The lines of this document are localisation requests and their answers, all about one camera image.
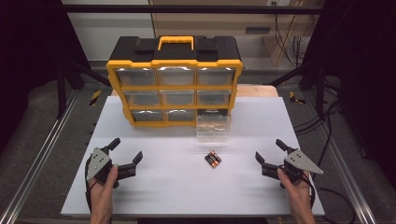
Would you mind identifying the yellow black tape marker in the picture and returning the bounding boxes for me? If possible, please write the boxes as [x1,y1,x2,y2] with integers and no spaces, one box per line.
[289,91,307,105]
[89,90,103,107]

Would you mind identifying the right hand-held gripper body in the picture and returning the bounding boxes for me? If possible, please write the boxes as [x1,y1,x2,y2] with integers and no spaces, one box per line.
[262,148,324,189]

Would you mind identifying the bundle of hanging black cables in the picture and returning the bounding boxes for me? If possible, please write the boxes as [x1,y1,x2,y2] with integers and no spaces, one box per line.
[273,13,313,67]

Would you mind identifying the black copper battery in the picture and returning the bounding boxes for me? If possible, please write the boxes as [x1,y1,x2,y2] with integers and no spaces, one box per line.
[204,150,218,165]
[208,154,223,169]

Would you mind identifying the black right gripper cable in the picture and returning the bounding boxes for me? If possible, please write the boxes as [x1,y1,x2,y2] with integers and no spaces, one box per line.
[300,172,318,208]

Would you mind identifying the black horizontal frame bar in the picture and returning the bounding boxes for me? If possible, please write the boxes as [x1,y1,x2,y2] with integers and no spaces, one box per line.
[61,4,325,15]

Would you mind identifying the aluminium frame rail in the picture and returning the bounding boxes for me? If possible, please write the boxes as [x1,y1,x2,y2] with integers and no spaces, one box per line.
[0,89,80,224]
[303,92,378,224]

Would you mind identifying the person's right hand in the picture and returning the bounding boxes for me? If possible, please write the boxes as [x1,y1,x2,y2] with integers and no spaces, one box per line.
[276,168,315,213]

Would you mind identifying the yellow black organizer cabinet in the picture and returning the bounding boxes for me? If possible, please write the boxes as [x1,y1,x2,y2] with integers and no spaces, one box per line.
[106,35,244,129]

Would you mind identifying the black curtain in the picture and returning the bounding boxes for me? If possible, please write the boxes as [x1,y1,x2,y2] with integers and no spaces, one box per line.
[0,0,92,152]
[301,0,396,183]

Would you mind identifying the clear plastic storage drawer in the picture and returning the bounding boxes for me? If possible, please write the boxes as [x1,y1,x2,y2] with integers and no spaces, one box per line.
[195,113,233,144]

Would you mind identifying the looped black floor cable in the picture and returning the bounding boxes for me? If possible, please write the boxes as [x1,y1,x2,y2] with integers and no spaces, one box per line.
[311,111,357,224]

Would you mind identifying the person's left hand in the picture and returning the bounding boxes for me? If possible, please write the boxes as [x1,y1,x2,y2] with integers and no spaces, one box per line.
[89,164,120,210]

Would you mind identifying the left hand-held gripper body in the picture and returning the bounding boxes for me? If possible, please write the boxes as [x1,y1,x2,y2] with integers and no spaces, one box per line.
[86,146,138,189]

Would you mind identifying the bundle of black floor cables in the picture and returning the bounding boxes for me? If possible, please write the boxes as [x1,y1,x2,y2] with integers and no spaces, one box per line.
[293,100,342,135]

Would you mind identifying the grid of clear plastic drawers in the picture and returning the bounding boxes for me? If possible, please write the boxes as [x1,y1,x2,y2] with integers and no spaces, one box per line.
[115,66,235,123]

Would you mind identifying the wooden table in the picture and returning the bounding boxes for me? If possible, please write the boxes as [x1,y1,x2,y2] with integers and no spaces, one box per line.
[110,84,279,98]

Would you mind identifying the black frame post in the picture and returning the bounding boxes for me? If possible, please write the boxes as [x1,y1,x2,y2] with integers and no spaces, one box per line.
[315,66,325,117]

